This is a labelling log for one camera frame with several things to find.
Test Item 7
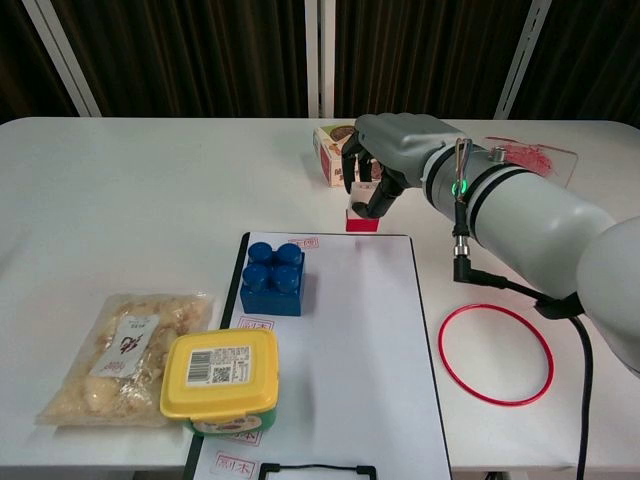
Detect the green tub yellow lid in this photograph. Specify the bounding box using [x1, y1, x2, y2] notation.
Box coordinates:
[159, 328, 281, 438]

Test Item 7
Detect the red clear stamp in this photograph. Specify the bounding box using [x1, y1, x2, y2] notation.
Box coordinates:
[344, 180, 382, 234]

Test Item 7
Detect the blue building block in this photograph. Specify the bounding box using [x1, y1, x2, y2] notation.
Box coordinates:
[238, 241, 307, 318]

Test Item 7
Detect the black clipboard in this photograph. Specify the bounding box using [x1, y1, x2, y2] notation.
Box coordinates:
[180, 231, 454, 480]

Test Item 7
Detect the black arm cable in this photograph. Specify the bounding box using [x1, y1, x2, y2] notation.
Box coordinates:
[451, 138, 596, 480]

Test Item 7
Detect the dark pleated curtain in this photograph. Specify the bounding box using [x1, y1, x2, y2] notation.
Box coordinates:
[0, 0, 640, 124]

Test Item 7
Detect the printed snack box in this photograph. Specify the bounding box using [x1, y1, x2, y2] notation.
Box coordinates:
[313, 124, 362, 188]

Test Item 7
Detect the red ink pad clear lid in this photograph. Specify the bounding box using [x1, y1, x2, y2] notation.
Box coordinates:
[483, 135, 580, 189]

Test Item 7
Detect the clear bag of food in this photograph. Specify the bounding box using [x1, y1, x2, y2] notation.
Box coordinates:
[34, 292, 217, 429]

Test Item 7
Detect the white paper sheet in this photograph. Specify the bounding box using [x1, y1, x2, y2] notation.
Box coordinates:
[192, 232, 449, 480]

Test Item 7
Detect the white metal frame post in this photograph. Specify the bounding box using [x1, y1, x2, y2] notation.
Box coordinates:
[303, 0, 336, 119]
[494, 0, 554, 120]
[22, 0, 101, 119]

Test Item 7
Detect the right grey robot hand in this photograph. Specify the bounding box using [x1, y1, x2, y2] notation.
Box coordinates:
[341, 113, 459, 221]

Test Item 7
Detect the red ring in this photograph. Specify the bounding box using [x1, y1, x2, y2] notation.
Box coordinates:
[438, 303, 555, 406]

